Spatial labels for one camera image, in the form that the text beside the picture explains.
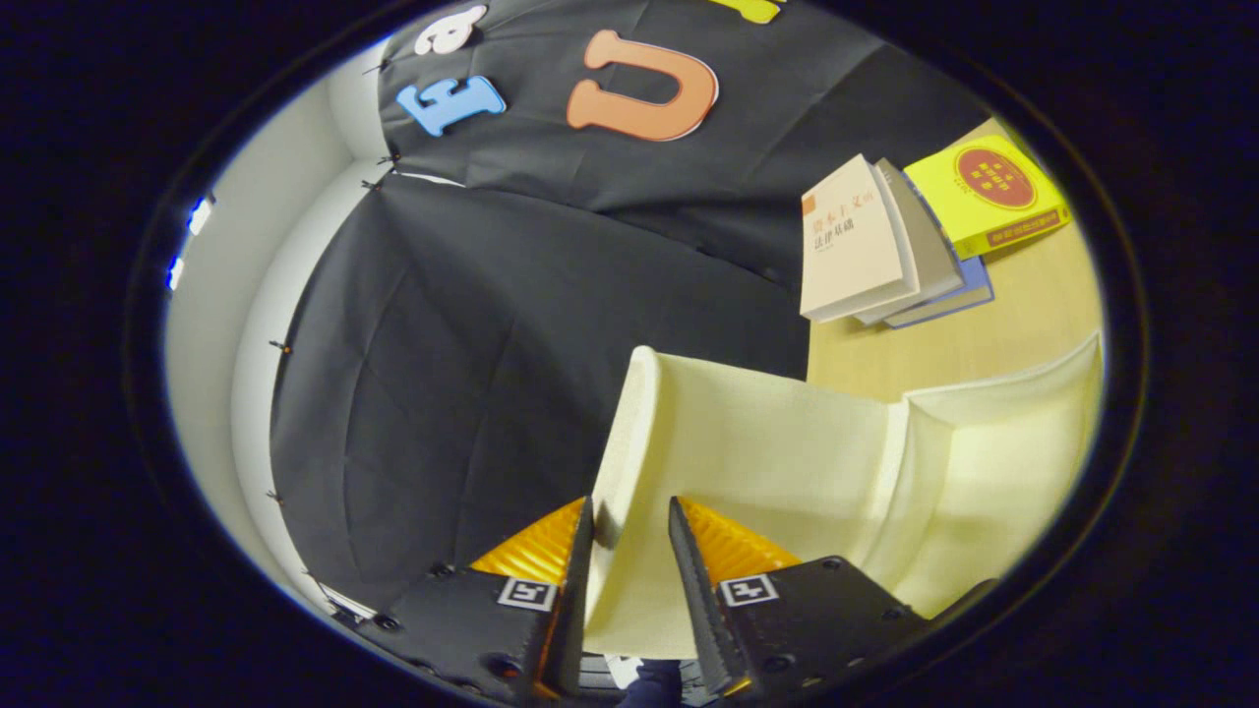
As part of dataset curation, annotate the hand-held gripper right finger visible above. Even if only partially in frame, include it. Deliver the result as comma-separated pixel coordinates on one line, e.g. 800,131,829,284
669,497,930,701

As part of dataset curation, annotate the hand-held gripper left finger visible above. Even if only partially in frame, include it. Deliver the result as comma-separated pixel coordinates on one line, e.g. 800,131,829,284
339,495,596,704

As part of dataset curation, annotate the beige fabric storage box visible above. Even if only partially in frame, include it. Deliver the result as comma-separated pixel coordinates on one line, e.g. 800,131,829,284
583,329,1105,660

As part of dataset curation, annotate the black backdrop cloth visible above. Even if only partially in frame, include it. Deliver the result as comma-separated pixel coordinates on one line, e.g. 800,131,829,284
270,0,994,611

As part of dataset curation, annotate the beige book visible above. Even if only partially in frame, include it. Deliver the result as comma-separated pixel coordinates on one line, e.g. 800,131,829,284
800,154,921,324

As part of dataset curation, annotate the blue book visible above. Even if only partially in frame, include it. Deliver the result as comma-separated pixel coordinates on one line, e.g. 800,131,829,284
885,192,994,329

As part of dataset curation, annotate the yellow book with red circle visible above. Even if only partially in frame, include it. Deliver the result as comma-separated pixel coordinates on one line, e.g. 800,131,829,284
903,135,1071,261

